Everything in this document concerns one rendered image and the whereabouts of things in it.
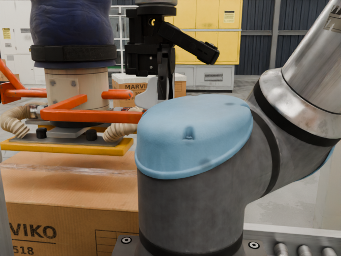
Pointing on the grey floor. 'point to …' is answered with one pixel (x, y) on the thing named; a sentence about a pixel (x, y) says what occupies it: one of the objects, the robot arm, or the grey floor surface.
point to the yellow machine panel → (209, 30)
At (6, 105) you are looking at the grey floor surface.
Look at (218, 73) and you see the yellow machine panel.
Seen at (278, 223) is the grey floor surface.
